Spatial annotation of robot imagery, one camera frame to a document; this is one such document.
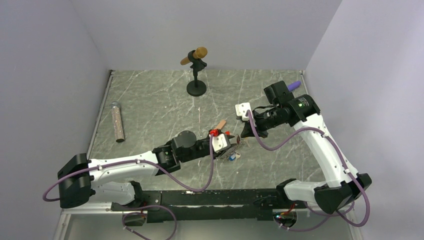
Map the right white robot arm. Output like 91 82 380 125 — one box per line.
235 81 372 214

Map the brown microphone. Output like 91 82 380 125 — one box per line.
180 46 208 66

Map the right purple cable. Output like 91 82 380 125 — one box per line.
246 109 371 229

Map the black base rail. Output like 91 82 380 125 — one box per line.
110 188 306 223

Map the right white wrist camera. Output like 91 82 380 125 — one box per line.
235 102 252 122

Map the purple cylinder handle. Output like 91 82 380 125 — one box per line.
287 80 302 92

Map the glitter tube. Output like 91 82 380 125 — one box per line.
110 101 125 143

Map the black microphone stand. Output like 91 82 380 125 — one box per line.
186 50 207 97

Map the red carabiner keyring with chain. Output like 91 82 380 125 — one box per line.
215 134 250 162

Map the peach block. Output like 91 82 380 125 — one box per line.
215 119 227 130

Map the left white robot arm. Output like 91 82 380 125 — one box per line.
57 129 236 210

